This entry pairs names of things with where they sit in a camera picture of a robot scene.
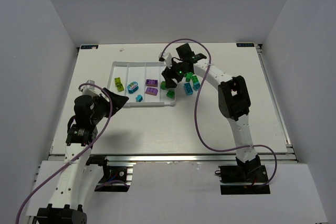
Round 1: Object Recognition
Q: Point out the green lego piece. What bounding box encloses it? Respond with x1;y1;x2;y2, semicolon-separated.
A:
161;81;166;90

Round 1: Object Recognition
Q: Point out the teal oval flower lego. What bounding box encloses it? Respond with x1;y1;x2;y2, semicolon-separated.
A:
127;81;139;94

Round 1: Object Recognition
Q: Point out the lime green lego brick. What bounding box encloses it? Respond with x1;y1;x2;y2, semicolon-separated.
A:
114;77;122;87

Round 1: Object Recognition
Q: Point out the teal small lego cube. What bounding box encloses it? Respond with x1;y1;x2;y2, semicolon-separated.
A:
136;95;143;102

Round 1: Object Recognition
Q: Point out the purple arch lego brick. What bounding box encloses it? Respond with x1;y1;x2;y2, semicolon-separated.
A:
145;87;159;96

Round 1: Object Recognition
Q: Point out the teal long lego brick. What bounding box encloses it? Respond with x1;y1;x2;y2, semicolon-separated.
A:
183;82;193;95

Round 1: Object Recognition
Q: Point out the teal small lego brick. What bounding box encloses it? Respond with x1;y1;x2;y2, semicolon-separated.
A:
193;82;201;91

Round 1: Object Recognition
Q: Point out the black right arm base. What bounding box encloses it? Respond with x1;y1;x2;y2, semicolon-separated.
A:
215;156;270;195

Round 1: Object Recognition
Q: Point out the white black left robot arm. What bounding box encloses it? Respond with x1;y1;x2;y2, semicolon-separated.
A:
34;87;129;223

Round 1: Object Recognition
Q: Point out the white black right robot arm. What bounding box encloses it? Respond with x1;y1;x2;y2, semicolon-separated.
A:
159;44;261;181

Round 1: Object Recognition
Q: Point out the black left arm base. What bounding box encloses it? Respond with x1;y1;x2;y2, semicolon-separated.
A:
90;155;134;193

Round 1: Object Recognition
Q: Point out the white divided sorting tray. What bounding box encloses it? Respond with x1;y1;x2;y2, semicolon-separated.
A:
108;61;175;107

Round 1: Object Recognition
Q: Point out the black corner label right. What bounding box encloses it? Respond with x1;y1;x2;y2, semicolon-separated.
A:
236;42;255;47

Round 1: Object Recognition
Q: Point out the black corner label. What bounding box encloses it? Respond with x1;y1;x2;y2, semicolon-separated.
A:
80;45;99;50
236;42;255;47

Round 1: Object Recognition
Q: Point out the black corner label left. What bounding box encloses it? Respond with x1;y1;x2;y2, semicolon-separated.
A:
80;45;99;50

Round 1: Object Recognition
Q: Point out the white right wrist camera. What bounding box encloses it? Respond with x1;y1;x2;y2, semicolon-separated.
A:
159;52;172;69

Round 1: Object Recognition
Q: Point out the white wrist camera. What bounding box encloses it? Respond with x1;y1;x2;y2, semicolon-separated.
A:
79;80;99;97
159;52;172;69

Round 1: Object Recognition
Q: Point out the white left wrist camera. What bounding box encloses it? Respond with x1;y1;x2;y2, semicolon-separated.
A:
79;80;99;97

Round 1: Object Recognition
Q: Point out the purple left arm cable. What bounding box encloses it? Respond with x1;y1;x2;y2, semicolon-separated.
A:
16;79;129;224

